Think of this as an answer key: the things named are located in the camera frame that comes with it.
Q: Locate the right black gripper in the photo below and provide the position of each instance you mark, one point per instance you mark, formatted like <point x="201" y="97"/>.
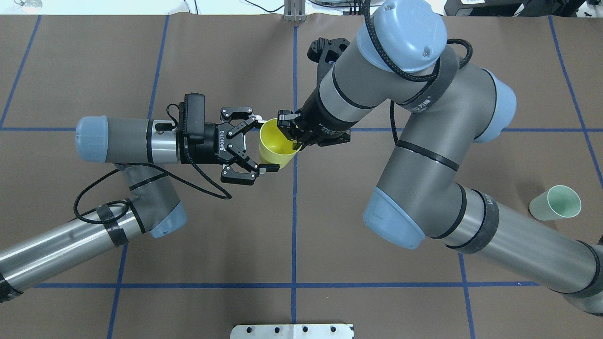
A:
<point x="318" y="119"/>

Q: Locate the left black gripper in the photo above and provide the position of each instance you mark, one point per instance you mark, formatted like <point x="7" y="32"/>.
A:
<point x="210" y="144"/>

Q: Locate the yellow plastic cup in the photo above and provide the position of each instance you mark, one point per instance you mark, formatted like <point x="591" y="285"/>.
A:
<point x="274" y="147"/>

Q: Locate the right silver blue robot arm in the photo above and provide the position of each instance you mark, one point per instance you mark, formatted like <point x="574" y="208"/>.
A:
<point x="402" y="53"/>

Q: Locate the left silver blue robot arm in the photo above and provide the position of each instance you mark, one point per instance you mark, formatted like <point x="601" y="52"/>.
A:
<point x="137" y="196"/>

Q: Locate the green plastic cup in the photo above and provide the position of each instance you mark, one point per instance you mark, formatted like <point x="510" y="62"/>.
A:
<point x="558" y="202"/>

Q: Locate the brown paper table mat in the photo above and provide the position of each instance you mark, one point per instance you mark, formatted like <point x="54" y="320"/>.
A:
<point x="293" y="247"/>

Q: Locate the aluminium frame post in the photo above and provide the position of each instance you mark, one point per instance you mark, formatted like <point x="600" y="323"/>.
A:
<point x="294" y="11"/>

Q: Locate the white camera mast with base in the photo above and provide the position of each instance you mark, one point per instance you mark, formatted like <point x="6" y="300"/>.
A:
<point x="293" y="331"/>

